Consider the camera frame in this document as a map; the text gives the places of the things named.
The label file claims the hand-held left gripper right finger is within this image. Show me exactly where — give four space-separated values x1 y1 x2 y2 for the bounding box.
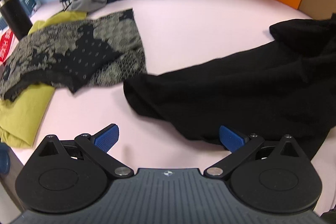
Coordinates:
203 126 305 178

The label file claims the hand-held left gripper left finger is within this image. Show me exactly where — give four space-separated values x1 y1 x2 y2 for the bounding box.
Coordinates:
37 124 133 178

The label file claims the black cream patterned garment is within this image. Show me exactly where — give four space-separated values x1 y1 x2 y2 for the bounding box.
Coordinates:
0 9 148 102

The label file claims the yellow-green garment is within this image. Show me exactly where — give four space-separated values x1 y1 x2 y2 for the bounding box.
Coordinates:
0 11 87 148

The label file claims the blue round object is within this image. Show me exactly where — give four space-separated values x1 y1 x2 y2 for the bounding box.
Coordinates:
0 143 11 174

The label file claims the red white plastic bag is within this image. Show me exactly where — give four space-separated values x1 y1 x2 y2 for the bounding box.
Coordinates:
0 30 19 64

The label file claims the grey cloth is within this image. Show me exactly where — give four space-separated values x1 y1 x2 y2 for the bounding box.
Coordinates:
69 0 108 14

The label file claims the black insulated bottle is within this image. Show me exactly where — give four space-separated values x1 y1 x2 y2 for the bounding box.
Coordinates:
0 0 33 41

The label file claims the dark blue small box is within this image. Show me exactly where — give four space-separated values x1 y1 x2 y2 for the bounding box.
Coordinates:
20 0 37 16

